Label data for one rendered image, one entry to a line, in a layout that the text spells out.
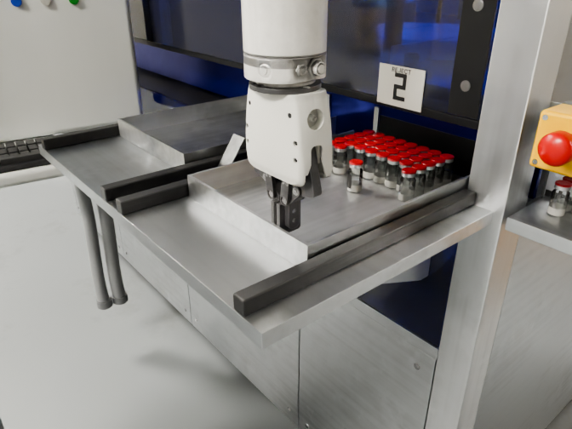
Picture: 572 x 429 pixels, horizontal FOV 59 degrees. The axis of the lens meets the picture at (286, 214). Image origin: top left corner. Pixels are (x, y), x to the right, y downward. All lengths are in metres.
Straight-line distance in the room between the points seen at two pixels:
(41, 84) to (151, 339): 0.95
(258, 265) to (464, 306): 0.38
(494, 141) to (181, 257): 0.43
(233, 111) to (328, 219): 0.56
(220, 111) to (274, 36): 0.67
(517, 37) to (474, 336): 0.44
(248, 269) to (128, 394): 1.18
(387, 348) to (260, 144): 0.57
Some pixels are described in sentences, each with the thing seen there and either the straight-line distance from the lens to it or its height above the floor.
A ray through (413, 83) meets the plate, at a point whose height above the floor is 1.03.
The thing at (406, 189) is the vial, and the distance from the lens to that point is 0.73.
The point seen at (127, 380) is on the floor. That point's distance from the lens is 1.76.
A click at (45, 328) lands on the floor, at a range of 2.06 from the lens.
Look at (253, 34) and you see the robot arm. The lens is 0.50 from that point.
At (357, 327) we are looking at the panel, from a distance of 1.04.
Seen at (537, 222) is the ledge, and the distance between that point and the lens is 0.74.
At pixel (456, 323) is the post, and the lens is 0.87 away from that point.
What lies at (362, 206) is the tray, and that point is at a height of 0.88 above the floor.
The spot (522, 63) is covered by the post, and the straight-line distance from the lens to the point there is 0.69.
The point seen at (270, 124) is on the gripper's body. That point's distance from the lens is 0.53.
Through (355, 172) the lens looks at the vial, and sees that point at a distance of 0.74.
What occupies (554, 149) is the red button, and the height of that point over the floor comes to 1.00.
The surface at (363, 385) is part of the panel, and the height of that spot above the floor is 0.40.
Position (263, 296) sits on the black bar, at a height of 0.89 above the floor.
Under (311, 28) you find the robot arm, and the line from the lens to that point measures 0.50.
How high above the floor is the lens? 1.19
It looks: 27 degrees down
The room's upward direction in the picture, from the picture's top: straight up
